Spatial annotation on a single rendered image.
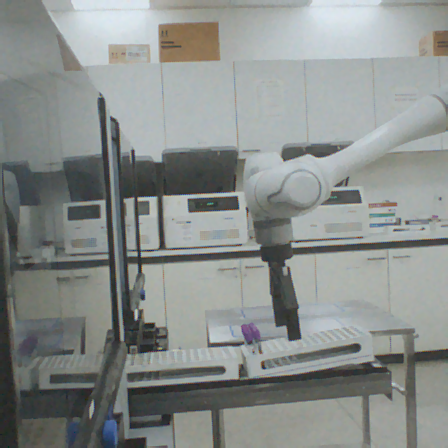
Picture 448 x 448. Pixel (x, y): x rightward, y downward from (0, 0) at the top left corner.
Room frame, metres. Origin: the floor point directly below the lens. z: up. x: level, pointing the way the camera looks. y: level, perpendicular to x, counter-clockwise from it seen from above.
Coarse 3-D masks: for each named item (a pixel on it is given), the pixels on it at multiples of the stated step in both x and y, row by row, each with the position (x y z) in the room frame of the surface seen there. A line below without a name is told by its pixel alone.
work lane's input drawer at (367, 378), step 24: (192, 384) 1.16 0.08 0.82; (216, 384) 1.17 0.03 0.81; (240, 384) 1.18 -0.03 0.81; (264, 384) 1.17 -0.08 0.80; (288, 384) 1.18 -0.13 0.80; (312, 384) 1.18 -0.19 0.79; (336, 384) 1.19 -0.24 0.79; (360, 384) 1.19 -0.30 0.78; (384, 384) 1.20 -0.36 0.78; (144, 408) 1.14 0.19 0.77; (168, 408) 1.15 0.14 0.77; (192, 408) 1.15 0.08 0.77; (216, 408) 1.16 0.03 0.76
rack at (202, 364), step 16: (160, 352) 1.26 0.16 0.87; (176, 352) 1.25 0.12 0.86; (192, 352) 1.25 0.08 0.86; (208, 352) 1.24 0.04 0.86; (224, 352) 1.24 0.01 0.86; (128, 368) 1.16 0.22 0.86; (144, 368) 1.16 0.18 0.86; (160, 368) 1.16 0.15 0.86; (176, 368) 1.26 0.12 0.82; (192, 368) 1.27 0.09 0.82; (208, 368) 1.27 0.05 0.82; (224, 368) 1.28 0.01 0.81; (128, 384) 1.16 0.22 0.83; (144, 384) 1.16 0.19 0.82; (160, 384) 1.16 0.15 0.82
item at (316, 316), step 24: (216, 312) 1.89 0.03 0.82; (240, 312) 1.87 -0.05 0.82; (264, 312) 1.84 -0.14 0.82; (312, 312) 1.80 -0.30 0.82; (336, 312) 1.78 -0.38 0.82; (360, 312) 1.76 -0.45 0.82; (384, 312) 1.74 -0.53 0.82; (216, 336) 1.55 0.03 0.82; (240, 336) 1.54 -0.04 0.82; (264, 336) 1.52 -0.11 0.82; (384, 336) 1.53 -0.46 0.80; (408, 336) 1.53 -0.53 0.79; (408, 360) 1.53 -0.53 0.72; (408, 384) 1.53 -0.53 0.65; (408, 408) 1.53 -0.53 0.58; (216, 432) 1.50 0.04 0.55; (408, 432) 1.54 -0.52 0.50
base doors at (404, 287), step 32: (320, 256) 3.60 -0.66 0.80; (352, 256) 3.62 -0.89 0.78; (384, 256) 3.64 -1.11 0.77; (416, 256) 3.67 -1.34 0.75; (160, 288) 3.49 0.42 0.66; (192, 288) 3.51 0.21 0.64; (224, 288) 3.52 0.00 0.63; (256, 288) 3.55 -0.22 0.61; (320, 288) 3.60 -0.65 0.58; (352, 288) 3.62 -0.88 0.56; (384, 288) 3.64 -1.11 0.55; (416, 288) 3.67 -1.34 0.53; (160, 320) 3.49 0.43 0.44; (192, 320) 3.50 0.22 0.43; (416, 320) 3.66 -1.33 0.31; (384, 352) 3.64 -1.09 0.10
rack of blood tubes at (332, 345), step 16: (304, 336) 1.28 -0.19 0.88; (320, 336) 1.26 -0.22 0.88; (336, 336) 1.25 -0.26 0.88; (352, 336) 1.23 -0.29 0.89; (368, 336) 1.21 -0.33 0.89; (256, 352) 1.21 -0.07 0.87; (272, 352) 1.19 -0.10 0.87; (288, 352) 1.19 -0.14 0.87; (304, 352) 1.30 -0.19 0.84; (320, 352) 1.30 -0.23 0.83; (336, 352) 1.30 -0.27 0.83; (352, 352) 1.28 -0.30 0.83; (368, 352) 1.21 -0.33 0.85; (256, 368) 1.19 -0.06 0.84; (272, 368) 1.19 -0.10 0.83; (288, 368) 1.19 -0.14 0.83; (304, 368) 1.20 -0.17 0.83; (320, 368) 1.20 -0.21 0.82
